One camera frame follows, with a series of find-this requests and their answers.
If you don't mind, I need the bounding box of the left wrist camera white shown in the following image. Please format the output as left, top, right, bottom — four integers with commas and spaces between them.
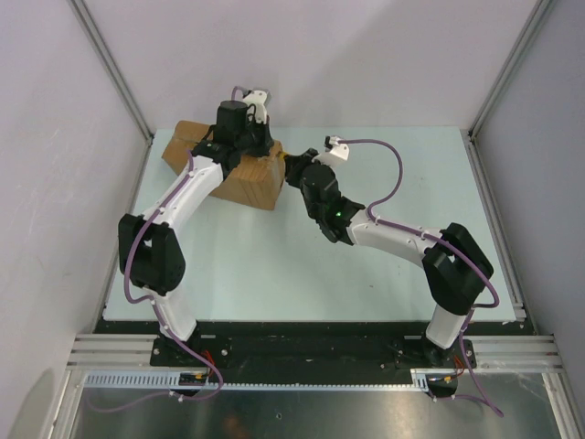
242, 89, 271, 124

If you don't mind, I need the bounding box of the left aluminium frame post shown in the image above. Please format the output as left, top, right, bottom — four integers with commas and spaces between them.
67, 0, 154, 142

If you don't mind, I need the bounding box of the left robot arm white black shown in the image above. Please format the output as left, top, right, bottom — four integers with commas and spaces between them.
118, 90, 273, 366

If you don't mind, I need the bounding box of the aluminium frame post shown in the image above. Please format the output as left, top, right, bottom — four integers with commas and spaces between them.
467, 0, 558, 141
67, 0, 154, 142

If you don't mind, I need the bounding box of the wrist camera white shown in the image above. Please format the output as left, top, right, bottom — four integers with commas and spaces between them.
242, 89, 271, 124
313, 136, 349, 168

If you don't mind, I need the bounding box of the white slotted cable duct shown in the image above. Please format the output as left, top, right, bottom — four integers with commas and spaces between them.
83, 369, 439, 391

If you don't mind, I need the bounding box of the brown cardboard express box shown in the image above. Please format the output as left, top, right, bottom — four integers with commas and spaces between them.
162, 121, 285, 210

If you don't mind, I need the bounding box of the right aluminium frame post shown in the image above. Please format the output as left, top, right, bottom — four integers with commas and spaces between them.
467, 0, 558, 141

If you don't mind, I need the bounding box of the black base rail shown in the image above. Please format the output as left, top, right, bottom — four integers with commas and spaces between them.
95, 319, 535, 384

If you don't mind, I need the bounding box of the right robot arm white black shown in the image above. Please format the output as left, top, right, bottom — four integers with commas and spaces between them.
283, 148, 494, 367

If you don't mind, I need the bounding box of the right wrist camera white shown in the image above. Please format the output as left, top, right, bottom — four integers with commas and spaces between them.
313, 136, 349, 168

